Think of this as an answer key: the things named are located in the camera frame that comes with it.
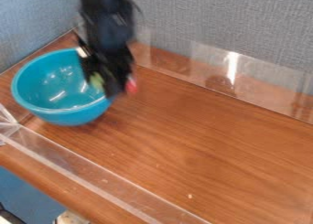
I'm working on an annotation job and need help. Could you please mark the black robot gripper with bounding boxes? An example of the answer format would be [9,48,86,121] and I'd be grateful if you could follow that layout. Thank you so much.
[78,0,137,98]

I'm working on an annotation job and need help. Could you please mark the clear acrylic barrier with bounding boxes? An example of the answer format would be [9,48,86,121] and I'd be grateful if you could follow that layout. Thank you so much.
[73,23,313,125]
[0,104,212,224]

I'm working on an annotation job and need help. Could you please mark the clear acrylic back barrier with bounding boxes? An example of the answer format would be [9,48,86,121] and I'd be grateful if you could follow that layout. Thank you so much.
[73,23,313,125]

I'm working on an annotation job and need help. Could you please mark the clear acrylic front barrier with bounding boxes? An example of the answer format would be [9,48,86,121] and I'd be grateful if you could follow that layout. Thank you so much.
[0,104,212,224]

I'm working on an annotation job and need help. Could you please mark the blue bowl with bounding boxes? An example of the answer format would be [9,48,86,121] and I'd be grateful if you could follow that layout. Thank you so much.
[11,48,116,126]

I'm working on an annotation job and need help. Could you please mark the red toy strawberry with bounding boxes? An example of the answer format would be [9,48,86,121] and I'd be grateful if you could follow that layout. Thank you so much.
[91,75,137,94]

